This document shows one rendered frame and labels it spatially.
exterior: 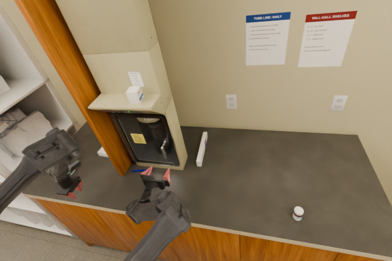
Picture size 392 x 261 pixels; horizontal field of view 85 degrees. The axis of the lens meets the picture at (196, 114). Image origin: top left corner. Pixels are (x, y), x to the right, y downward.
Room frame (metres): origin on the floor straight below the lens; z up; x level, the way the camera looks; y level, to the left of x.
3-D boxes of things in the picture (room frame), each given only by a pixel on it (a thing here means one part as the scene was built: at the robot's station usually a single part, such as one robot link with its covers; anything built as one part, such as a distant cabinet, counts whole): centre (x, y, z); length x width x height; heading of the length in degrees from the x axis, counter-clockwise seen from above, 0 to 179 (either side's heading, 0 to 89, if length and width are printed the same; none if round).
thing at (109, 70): (1.01, 0.25, 1.33); 0.32 x 0.25 x 0.77; 70
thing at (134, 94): (0.82, 0.25, 1.54); 0.05 x 0.05 x 0.06; 78
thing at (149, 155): (0.89, 0.29, 1.19); 0.30 x 0.01 x 0.40; 70
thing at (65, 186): (0.69, 0.68, 1.21); 0.10 x 0.07 x 0.07; 160
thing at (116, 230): (0.90, 0.10, 0.45); 2.05 x 0.67 x 0.90; 70
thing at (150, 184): (0.61, 0.27, 1.15); 0.10 x 0.07 x 0.07; 70
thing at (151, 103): (0.84, 0.31, 1.46); 0.32 x 0.12 x 0.10; 70
